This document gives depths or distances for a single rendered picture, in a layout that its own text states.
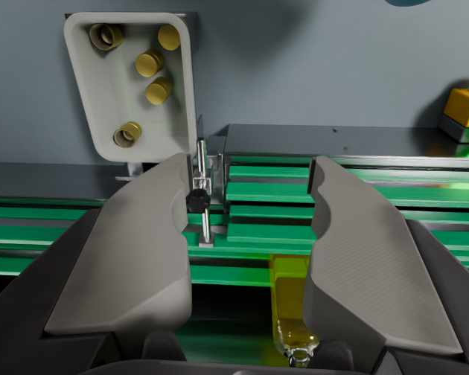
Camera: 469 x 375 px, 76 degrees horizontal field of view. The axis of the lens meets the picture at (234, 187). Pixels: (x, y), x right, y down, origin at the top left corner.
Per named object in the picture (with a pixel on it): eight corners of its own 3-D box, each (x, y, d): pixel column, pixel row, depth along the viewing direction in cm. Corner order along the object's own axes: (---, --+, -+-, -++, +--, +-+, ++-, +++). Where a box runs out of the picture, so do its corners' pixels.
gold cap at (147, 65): (141, 48, 48) (132, 53, 45) (163, 48, 48) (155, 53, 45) (145, 71, 50) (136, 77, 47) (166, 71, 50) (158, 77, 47)
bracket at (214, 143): (208, 182, 56) (202, 204, 50) (205, 135, 51) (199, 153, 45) (227, 183, 56) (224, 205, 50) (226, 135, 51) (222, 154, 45)
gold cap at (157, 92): (150, 76, 51) (143, 82, 47) (171, 76, 51) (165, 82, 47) (154, 97, 53) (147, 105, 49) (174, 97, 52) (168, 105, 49)
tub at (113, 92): (117, 140, 59) (97, 161, 52) (87, 10, 47) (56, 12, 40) (205, 143, 59) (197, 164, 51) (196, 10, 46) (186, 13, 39)
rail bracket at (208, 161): (204, 213, 51) (190, 269, 41) (197, 118, 42) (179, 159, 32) (221, 213, 51) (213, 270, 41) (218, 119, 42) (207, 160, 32)
